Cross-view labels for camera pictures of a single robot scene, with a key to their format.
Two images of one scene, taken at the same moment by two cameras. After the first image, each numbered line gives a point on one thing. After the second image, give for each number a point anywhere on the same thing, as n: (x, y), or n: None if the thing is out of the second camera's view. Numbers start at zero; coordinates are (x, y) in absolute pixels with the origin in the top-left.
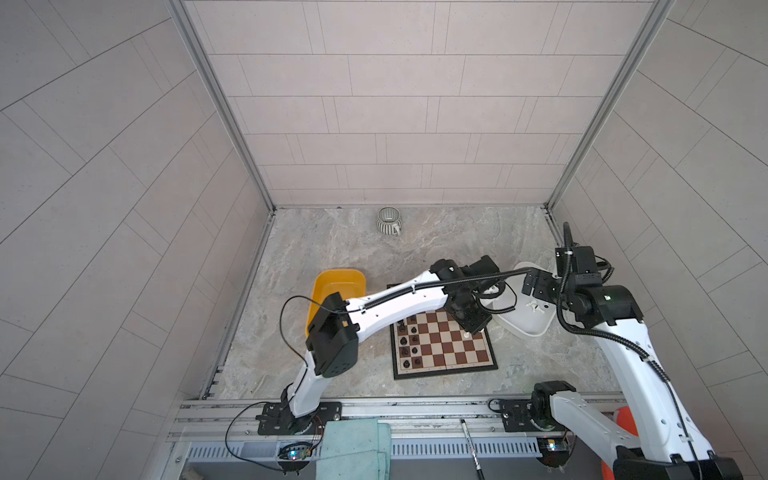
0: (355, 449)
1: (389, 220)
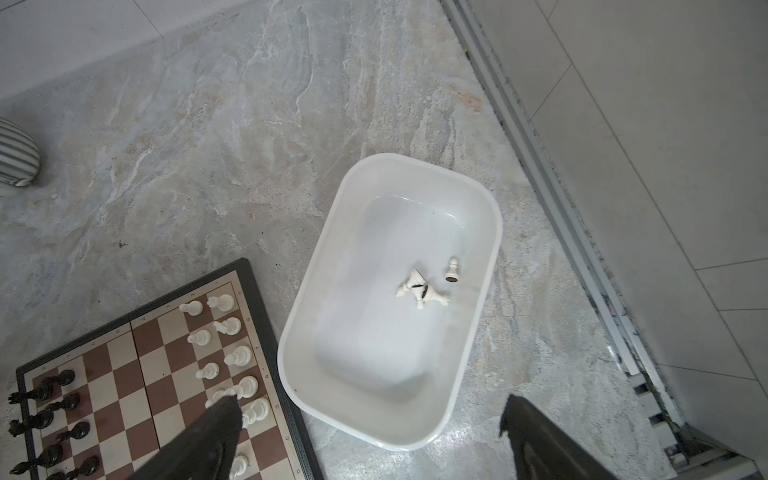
0: None
1: (20, 159)
